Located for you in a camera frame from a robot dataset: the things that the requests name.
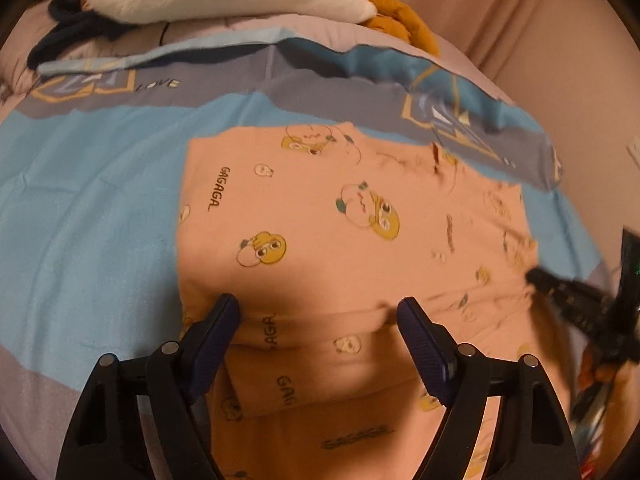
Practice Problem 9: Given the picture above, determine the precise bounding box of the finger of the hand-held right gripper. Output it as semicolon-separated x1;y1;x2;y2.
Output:
524;266;617;332

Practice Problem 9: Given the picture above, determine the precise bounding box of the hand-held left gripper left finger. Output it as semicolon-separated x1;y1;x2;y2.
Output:
55;293;243;480

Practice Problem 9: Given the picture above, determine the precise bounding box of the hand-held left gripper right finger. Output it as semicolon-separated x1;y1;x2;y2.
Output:
396;296;581;480

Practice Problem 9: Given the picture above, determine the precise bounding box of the pink cartoon print garment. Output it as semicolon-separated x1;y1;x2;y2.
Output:
172;121;576;480

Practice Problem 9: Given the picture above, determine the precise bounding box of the person's right hand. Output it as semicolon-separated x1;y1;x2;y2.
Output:
577;345;633;401

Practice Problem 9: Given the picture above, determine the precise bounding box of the blue grey patterned bedspread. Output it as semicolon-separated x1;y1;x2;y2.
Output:
0;10;618;480

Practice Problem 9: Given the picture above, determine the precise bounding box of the orange plush toy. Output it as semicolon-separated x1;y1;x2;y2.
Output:
361;0;442;56

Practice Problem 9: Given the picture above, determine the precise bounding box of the dark navy cloth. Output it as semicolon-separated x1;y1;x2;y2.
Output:
27;0;136;70

